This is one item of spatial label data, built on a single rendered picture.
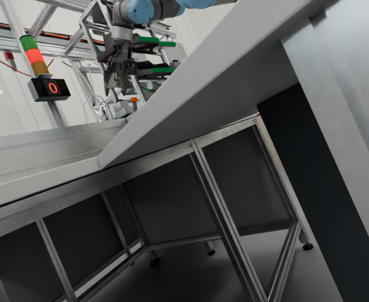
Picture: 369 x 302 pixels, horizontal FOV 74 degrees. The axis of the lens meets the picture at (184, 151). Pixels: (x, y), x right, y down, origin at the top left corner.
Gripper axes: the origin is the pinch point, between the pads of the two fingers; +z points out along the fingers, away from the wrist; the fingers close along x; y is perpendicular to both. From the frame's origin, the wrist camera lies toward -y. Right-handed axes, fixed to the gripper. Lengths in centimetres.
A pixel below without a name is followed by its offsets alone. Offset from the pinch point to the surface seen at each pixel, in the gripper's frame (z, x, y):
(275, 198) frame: 52, 74, 64
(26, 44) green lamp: -13.3, -21.1, -23.2
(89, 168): 6, -42, 39
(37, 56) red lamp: -9.9, -19.6, -19.3
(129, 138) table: -6, -47, 54
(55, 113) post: 8.9, -19.4, -9.3
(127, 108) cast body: 4.1, -1.0, 8.5
